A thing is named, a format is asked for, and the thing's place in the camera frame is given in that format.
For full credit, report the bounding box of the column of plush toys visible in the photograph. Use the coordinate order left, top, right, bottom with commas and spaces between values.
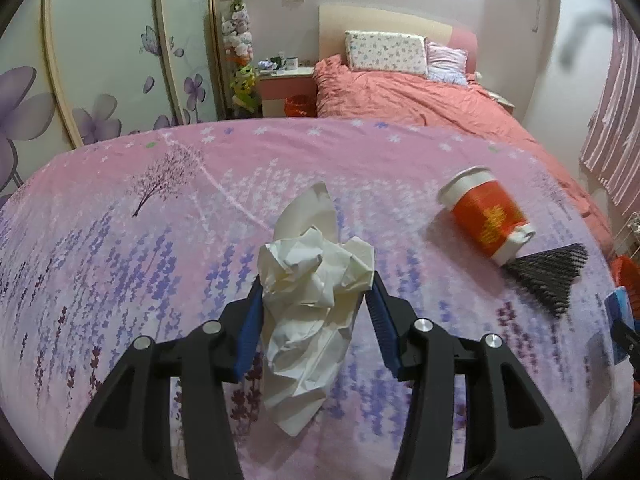
220, 0, 262, 111

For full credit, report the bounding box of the coral duvet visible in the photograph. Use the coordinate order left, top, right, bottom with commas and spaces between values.
312, 56, 616, 241

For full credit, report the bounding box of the white tissue paper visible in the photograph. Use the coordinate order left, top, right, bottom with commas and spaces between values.
257, 181, 376, 437

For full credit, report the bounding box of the orange trash bin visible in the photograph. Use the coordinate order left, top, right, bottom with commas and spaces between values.
611, 255, 640, 321

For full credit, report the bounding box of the pink white nightstand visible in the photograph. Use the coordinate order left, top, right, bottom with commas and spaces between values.
257, 65, 317, 118

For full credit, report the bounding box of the orange white paper cup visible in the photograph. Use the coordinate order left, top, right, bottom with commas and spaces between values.
437, 166, 537, 267

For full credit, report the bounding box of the beige nightstand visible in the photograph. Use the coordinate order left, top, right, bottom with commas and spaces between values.
487, 90, 516, 116

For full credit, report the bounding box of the white floral pillow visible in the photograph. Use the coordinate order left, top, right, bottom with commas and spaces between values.
344, 30, 429, 78

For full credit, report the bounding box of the pink lavender print bedsheet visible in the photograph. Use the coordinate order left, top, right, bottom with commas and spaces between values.
0, 117, 636, 480

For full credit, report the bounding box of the small orange bin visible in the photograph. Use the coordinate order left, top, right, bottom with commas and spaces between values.
284, 94, 316, 118

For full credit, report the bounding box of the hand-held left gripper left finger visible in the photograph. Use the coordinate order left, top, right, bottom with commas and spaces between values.
54, 277, 266, 480

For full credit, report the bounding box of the black mesh piece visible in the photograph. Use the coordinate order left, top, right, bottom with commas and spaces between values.
502, 242, 590, 318

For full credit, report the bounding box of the white floral wardrobe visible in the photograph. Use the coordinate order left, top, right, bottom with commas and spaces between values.
0, 0, 226, 196

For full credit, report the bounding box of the pink curtain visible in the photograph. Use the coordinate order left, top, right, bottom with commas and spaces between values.
580, 0, 640, 206

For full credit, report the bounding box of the beige pink headboard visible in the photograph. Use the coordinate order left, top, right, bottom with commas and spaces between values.
318, 3, 479, 76

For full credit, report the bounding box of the pink striped pillow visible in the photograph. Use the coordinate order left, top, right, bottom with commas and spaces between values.
425, 42, 471, 85

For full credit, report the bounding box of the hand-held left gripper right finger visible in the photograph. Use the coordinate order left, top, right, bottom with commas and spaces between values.
365, 271, 583, 480

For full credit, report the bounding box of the white wire rack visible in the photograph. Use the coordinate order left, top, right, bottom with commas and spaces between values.
620, 210, 640, 256

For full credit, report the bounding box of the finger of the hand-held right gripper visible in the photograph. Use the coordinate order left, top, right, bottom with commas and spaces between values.
602, 287, 640, 386

